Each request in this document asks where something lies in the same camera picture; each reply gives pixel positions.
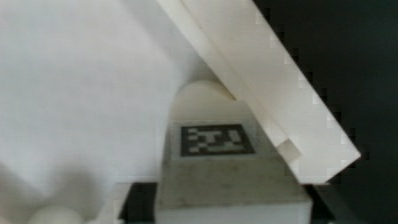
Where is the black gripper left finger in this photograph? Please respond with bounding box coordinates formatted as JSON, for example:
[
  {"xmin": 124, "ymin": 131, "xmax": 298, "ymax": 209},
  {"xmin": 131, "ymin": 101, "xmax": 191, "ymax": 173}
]
[{"xmin": 118, "ymin": 182, "xmax": 157, "ymax": 224}]

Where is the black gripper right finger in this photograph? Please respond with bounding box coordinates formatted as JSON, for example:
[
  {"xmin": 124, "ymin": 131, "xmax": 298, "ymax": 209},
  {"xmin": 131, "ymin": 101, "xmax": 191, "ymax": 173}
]
[{"xmin": 303, "ymin": 185, "xmax": 335, "ymax": 224}]

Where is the white leg with tag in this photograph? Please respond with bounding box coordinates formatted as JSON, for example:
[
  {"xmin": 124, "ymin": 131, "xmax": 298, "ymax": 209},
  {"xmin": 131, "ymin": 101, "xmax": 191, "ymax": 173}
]
[{"xmin": 154, "ymin": 80, "xmax": 312, "ymax": 224}]

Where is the white square tabletop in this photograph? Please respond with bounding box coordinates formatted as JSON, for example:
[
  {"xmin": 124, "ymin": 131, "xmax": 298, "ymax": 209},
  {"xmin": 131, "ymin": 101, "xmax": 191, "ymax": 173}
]
[{"xmin": 0, "ymin": 0, "xmax": 360, "ymax": 224}]

